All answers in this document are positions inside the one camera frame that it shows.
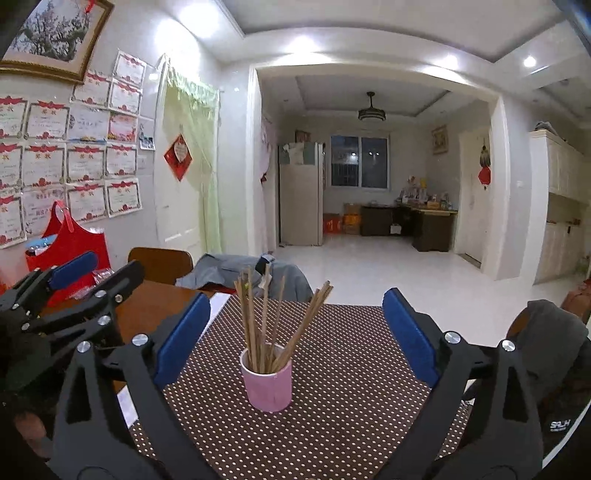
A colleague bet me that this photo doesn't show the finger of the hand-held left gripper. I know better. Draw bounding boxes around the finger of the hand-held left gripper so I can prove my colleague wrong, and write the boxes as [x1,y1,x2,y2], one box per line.
[18,260,146,344]
[0,250,99,324]

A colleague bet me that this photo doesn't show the tall white cabinet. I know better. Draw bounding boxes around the tall white cabinet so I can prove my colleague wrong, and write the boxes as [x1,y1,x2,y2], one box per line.
[529,129,591,286]

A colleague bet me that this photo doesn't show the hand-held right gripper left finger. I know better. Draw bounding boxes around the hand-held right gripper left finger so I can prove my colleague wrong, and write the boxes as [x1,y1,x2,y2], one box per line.
[51,292,218,480]

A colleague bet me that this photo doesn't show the red bag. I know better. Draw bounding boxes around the red bag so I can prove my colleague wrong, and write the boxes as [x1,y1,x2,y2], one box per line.
[25,200,112,305]

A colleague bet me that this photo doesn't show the barred window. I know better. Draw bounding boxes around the barred window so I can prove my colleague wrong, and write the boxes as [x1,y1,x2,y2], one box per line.
[330,135,391,189]

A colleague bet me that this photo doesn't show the light green curtain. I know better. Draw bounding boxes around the light green curtain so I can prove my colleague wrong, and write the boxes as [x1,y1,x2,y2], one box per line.
[157,55,222,254]

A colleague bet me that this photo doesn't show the person's left hand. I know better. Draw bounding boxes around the person's left hand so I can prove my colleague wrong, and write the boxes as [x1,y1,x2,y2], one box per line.
[13,410,49,446]

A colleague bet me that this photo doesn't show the light grey jacket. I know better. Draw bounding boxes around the light grey jacket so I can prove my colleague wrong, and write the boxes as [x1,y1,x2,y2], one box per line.
[177,253,315,303]

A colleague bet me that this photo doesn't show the red diamond wall decoration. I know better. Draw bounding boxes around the red diamond wall decoration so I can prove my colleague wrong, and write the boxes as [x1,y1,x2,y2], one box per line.
[164,135,191,182]

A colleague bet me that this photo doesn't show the wall of award certificates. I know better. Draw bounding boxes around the wall of award certificates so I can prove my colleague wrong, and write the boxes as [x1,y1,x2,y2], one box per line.
[0,50,148,250]

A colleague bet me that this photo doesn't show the wooden chair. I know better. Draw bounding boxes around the wooden chair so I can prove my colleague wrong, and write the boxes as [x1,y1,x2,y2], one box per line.
[128,248,194,286]
[505,306,529,342]

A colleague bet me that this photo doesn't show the round ceiling lamp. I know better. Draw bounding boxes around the round ceiling lamp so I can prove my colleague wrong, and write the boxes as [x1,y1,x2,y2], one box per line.
[358,91,386,122]

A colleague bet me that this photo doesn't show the white door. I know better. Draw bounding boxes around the white door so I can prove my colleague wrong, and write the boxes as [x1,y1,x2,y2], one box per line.
[457,127,492,268]

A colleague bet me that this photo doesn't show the wooden chair back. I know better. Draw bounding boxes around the wooden chair back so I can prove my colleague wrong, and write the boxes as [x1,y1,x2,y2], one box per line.
[128,248,194,286]

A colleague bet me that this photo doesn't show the pink cup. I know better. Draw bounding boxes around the pink cup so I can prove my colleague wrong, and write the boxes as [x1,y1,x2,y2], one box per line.
[240,342,293,413]

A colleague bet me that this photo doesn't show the bunch of wooden chopsticks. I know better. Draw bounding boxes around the bunch of wooden chopsticks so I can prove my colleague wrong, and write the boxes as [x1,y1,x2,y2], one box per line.
[233,263,334,374]

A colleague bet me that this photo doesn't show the brown polka dot tablecloth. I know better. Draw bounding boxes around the brown polka dot tablecloth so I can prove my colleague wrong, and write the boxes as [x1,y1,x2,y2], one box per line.
[117,291,476,480]

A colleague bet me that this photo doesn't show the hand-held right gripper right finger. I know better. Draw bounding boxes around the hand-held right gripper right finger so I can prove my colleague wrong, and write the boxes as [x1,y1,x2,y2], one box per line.
[382,287,546,480]

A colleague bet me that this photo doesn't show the white refrigerator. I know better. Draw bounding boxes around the white refrigerator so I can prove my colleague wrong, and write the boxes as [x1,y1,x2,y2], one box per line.
[278,141,325,247]

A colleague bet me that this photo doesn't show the clear plastic packet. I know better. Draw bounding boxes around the clear plastic packet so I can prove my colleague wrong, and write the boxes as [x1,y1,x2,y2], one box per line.
[78,269,116,296]

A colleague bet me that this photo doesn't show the red hanging ornament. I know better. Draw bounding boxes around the red hanging ornament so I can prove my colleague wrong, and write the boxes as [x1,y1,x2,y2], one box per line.
[477,145,491,190]

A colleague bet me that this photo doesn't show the dark grey jacket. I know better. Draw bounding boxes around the dark grey jacket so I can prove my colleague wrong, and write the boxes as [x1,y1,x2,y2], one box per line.
[462,299,591,462]

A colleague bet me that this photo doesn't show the framed blossom painting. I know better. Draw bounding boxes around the framed blossom painting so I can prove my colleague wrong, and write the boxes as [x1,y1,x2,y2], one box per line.
[0,0,115,85]

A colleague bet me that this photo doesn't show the assorted small bottles and boxes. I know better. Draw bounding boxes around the assorted small bottles and boxes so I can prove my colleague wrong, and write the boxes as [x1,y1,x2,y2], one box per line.
[396,175,455,210]

